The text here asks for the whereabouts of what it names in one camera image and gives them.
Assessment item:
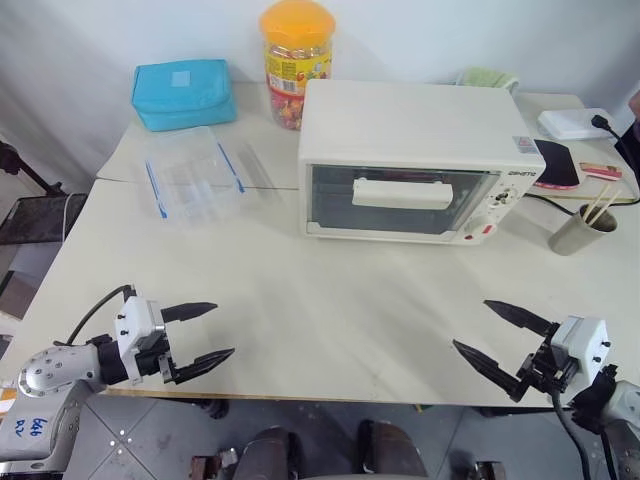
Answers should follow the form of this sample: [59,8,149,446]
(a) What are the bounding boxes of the black mesh chair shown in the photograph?
[0,191,90,247]

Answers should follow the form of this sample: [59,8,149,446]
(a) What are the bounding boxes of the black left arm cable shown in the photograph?
[53,284,138,347]

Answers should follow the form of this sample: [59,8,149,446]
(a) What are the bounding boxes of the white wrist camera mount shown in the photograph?
[113,296,167,386]
[549,314,610,374]

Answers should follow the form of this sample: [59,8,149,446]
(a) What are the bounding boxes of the pink flat package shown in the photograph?
[578,160,625,181]

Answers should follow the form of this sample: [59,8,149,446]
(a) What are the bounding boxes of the green towel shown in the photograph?
[455,66,522,92]

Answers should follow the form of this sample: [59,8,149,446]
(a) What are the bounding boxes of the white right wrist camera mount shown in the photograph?
[549,314,610,374]

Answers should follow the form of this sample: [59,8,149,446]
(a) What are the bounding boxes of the blue fabric pouch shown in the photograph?
[131,58,239,134]

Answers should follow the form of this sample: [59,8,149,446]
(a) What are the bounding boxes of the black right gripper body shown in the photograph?
[516,322,577,396]

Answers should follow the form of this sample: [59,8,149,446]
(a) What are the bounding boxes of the glass oven door white handle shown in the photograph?
[304,162,495,237]

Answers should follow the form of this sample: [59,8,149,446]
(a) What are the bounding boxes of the white power adapter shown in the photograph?
[537,107,617,142]

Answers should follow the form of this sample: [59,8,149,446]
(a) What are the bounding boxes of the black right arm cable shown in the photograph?
[549,389,621,480]

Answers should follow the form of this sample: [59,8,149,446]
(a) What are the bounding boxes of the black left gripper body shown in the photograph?
[133,328,178,386]

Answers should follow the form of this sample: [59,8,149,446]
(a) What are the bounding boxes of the clear plastic box blue clips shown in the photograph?
[131,125,281,232]

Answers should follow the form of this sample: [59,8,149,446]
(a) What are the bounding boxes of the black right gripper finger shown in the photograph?
[451,339,527,404]
[483,299,559,338]

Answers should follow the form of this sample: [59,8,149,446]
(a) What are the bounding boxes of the black tripod stand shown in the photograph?
[0,139,65,197]

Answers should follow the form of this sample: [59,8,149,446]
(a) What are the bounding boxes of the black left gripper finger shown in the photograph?
[159,301,220,324]
[172,347,237,386]

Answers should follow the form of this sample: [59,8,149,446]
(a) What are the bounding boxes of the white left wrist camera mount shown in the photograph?
[113,296,167,386]

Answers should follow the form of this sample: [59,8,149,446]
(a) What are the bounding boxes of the white mini oven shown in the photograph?
[297,79,548,247]

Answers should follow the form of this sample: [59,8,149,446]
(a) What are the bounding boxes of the metal cup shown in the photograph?
[546,202,619,258]

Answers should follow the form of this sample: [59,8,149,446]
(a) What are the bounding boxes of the dark rounded shape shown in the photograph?
[233,424,302,480]
[356,419,430,480]

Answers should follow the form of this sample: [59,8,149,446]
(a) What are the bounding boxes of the black power plug and cord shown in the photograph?
[525,114,640,217]

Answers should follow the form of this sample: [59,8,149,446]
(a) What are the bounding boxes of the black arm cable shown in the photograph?
[549,389,621,480]
[53,284,138,347]

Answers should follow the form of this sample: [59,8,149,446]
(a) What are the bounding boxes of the wooden chopstick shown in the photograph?
[587,187,624,224]
[583,182,612,221]

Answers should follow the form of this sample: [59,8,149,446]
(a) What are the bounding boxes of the candy jar orange lid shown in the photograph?
[258,0,337,133]

